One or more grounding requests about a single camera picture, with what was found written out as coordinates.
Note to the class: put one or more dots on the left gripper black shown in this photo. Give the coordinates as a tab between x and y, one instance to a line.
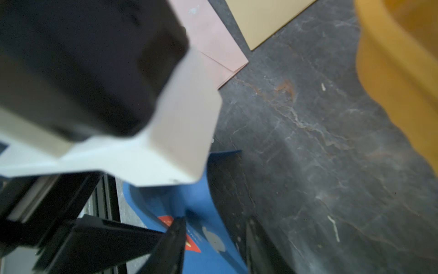
86	68

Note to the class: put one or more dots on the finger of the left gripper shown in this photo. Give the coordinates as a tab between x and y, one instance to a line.
46	213

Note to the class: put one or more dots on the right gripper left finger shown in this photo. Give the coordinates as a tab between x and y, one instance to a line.
167	257

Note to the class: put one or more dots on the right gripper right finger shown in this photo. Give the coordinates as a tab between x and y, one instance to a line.
262	256

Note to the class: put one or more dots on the navy blue envelope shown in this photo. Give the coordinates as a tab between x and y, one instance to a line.
209	248

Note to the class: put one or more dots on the yellow plastic storage box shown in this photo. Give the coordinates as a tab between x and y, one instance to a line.
397	65

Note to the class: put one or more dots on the pink envelope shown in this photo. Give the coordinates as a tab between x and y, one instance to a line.
222	56

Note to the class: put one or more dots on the tan kraft envelope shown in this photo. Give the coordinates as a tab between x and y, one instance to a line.
258	20

